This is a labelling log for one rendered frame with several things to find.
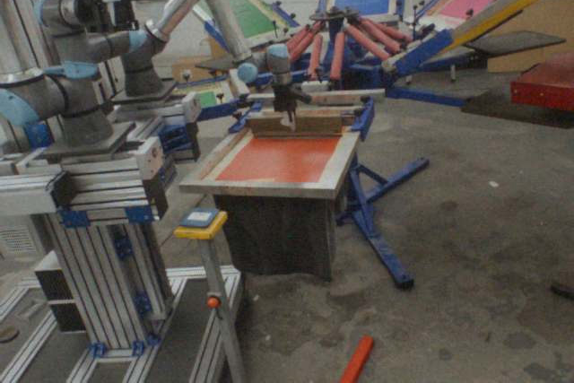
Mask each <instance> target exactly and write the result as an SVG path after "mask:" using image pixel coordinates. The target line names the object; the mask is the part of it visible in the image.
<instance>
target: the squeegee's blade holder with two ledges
mask: <svg viewBox="0 0 574 383"><path fill-rule="evenodd" d="M334 133H335V131H294V132H292V131H270V132H257V134H258V135H328V134H334Z"/></svg>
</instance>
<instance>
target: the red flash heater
mask: <svg viewBox="0 0 574 383"><path fill-rule="evenodd" d="M510 92H511V93H512V96H511V103H514V104H517V103H520V104H526V105H534V106H540V107H546V108H553V109H566V110H572V111H574V52H567V53H564V52H561V53H560V54H558V55H556V56H555V57H551V58H550V59H548V60H546V61H545V62H543V63H541V64H540V65H538V66H536V67H535V68H533V69H531V70H530V71H528V72H526V73H525V74H521V75H520V76H519V77H517V78H516V79H514V80H512V81H511V82H510Z"/></svg>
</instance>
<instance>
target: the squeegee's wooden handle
mask: <svg viewBox="0 0 574 383"><path fill-rule="evenodd" d="M283 118H285V115H280V116H251V117H250V119H249V121H250V125H251V130H252V134H257V132H270V131H292V130H291V127H290V126H286V125H283V124H282V123H281V120H282V119H283ZM294 120H295V126H296V128H295V131H335V133H342V131H343V121H342V114H316V115H294Z"/></svg>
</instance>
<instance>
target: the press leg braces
mask: <svg viewBox="0 0 574 383"><path fill-rule="evenodd" d="M361 172H362V173H364V174H366V175H367V176H369V177H371V178H373V179H375V180H376V181H377V182H379V183H378V184H377V185H376V186H378V187H383V188H384V187H386V186H388V185H389V184H391V183H393V181H391V180H388V179H385V178H383V177H381V176H380V175H379V174H377V173H376V172H374V171H372V170H370V169H369V168H367V167H365V166H364V165H362V164H361ZM350 177H351V180H352V184H353V187H354V190H355V193H356V196H357V198H358V201H359V204H360V207H361V211H362V214H363V217H364V220H365V223H366V226H367V227H363V229H364V230H365V231H366V233H367V234H368V235H369V237H373V236H377V235H380V233H379V232H378V230H377V229H376V227H375V226H374V223H373V220H372V217H371V214H370V209H369V207H368V204H367V201H366V198H365V195H364V193H363V190H362V187H361V183H360V181H359V178H358V175H357V172H356V170H353V171H350Z"/></svg>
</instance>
